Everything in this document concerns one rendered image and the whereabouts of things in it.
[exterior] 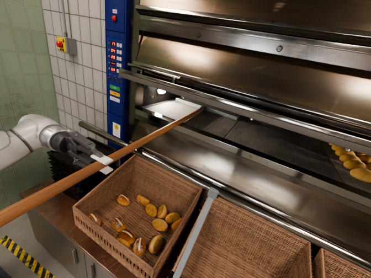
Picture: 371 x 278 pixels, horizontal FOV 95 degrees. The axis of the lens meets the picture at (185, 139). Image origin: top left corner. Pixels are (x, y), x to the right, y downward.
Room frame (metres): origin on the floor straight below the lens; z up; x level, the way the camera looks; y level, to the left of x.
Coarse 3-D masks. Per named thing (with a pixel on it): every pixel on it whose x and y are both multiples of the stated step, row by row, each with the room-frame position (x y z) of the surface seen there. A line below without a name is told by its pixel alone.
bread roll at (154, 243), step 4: (156, 236) 0.59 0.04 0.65; (160, 236) 0.60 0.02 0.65; (152, 240) 0.56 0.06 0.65; (156, 240) 0.57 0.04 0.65; (160, 240) 0.58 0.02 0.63; (152, 244) 0.54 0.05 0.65; (156, 244) 0.55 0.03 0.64; (160, 244) 0.57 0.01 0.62; (152, 248) 0.53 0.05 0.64; (156, 248) 0.54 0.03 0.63; (152, 252) 0.52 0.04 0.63; (156, 252) 0.53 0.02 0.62
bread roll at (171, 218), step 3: (171, 213) 0.75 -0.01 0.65; (174, 213) 0.76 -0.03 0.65; (177, 213) 0.77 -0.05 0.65; (168, 216) 0.73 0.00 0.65; (171, 216) 0.74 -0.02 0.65; (174, 216) 0.75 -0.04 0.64; (177, 216) 0.75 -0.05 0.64; (165, 219) 0.72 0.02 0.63; (168, 219) 0.72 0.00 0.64; (171, 219) 0.73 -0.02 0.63; (174, 219) 0.74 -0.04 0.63; (177, 219) 0.74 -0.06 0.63; (168, 222) 0.71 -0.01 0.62; (171, 222) 0.72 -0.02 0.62
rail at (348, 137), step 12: (132, 72) 0.90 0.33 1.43; (168, 84) 0.82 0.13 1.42; (204, 96) 0.75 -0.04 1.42; (216, 96) 0.73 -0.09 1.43; (240, 108) 0.69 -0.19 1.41; (252, 108) 0.67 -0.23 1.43; (288, 120) 0.62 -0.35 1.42; (300, 120) 0.62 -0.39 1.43; (324, 132) 0.58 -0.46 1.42; (336, 132) 0.57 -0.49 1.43; (360, 144) 0.54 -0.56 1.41
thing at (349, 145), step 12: (120, 72) 0.93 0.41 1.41; (144, 84) 0.87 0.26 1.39; (156, 84) 0.84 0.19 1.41; (192, 96) 0.76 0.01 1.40; (228, 108) 0.70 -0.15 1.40; (264, 120) 0.64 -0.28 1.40; (276, 120) 0.63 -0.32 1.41; (300, 132) 0.60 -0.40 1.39; (312, 132) 0.59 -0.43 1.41; (336, 144) 0.55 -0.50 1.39; (348, 144) 0.54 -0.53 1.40
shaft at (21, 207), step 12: (180, 120) 0.95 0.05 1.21; (156, 132) 0.72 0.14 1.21; (132, 144) 0.57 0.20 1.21; (144, 144) 0.63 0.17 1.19; (108, 156) 0.47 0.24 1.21; (120, 156) 0.50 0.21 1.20; (84, 168) 0.39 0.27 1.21; (96, 168) 0.40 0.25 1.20; (60, 180) 0.32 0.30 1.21; (72, 180) 0.34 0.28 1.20; (36, 192) 0.28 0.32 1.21; (48, 192) 0.28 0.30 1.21; (60, 192) 0.30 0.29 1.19; (24, 204) 0.24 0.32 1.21; (36, 204) 0.25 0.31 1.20; (0, 216) 0.20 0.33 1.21; (12, 216) 0.21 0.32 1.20
